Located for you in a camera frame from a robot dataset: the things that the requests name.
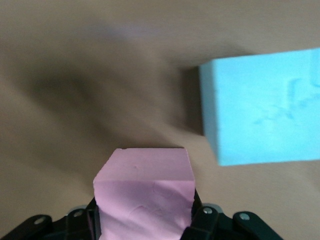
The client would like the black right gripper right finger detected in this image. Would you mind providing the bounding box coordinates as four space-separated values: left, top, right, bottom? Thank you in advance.
181 191 281 240

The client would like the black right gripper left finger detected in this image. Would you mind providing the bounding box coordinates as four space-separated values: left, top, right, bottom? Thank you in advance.
0 196 103 240

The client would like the pink foam cube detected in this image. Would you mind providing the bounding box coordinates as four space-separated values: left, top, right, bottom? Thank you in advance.
92 147 196 240

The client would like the cyan foam cube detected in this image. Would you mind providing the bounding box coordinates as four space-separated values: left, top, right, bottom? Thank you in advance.
199 46 320 167

